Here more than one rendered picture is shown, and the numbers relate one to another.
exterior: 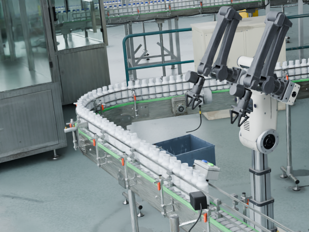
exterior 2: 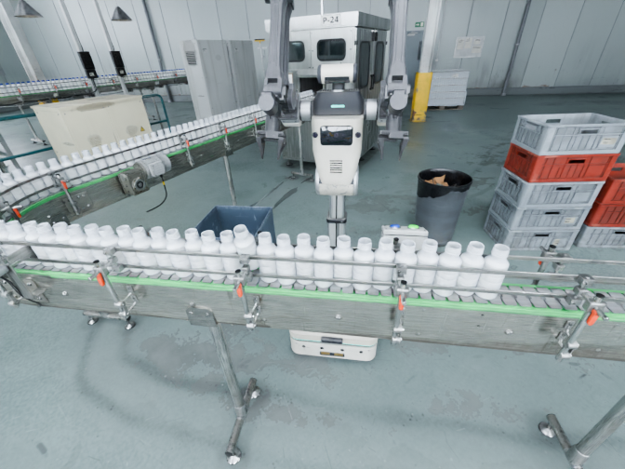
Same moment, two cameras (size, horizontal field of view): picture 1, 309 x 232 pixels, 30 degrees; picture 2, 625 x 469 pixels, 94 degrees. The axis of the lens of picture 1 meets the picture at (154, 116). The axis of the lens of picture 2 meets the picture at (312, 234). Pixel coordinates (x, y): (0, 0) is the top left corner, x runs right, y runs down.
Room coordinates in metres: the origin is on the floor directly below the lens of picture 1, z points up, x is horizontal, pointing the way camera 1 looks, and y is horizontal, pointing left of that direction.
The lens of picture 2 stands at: (2.66, 0.59, 1.62)
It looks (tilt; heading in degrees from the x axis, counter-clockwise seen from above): 32 degrees down; 306
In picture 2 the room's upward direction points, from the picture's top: 2 degrees counter-clockwise
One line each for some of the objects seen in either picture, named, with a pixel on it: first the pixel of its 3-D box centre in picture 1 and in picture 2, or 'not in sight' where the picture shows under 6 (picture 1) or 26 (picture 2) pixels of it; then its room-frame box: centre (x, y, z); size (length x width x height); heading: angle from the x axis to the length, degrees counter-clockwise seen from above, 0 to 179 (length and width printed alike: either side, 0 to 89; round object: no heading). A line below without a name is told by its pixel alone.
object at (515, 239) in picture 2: not in sight; (526, 229); (2.38, -2.50, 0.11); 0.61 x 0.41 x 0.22; 32
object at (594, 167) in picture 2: not in sight; (556, 160); (2.37, -2.51, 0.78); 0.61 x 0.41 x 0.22; 33
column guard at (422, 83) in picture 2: not in sight; (420, 97); (5.03, -7.50, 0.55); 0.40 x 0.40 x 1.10; 26
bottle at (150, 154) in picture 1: (153, 159); (304, 259); (3.10, 0.03, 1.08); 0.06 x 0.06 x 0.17
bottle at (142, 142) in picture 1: (144, 154); (267, 257); (3.21, 0.08, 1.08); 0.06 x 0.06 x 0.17
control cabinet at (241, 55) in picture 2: not in sight; (239, 87); (8.43, -4.68, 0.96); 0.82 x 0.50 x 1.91; 98
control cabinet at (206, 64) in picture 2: not in sight; (212, 92); (8.30, -3.79, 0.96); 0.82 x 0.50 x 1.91; 98
